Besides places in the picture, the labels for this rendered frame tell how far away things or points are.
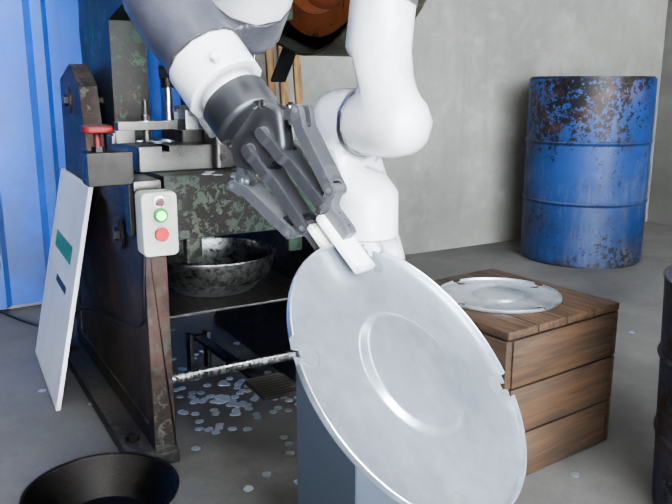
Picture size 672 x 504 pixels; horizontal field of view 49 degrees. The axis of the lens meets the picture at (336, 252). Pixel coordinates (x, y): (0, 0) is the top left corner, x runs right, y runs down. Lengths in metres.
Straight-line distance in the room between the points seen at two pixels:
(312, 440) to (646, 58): 3.85
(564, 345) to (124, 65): 1.30
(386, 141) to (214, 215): 0.68
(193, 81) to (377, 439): 0.40
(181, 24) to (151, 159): 0.97
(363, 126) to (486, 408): 0.56
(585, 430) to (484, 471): 1.17
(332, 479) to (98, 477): 0.57
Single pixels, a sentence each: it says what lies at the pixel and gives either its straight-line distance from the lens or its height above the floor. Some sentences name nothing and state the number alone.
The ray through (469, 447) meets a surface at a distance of 0.71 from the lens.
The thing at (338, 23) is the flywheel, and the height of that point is 1.00.
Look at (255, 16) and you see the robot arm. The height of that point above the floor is 0.92.
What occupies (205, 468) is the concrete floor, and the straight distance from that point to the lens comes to 1.76.
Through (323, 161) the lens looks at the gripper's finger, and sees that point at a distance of 0.73.
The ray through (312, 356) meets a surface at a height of 0.62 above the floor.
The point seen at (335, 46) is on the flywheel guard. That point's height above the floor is 0.94.
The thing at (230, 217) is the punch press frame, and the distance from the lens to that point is 1.74.
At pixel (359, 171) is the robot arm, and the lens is 1.25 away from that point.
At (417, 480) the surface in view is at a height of 0.53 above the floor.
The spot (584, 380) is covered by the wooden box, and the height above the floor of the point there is 0.18.
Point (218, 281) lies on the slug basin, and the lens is 1.87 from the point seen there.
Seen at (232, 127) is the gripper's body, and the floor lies 0.80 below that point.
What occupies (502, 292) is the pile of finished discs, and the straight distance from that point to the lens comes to 1.81.
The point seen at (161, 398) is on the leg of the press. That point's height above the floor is 0.15.
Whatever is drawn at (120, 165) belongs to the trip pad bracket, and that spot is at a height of 0.68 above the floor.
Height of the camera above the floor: 0.84
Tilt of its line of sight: 13 degrees down
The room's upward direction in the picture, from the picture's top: straight up
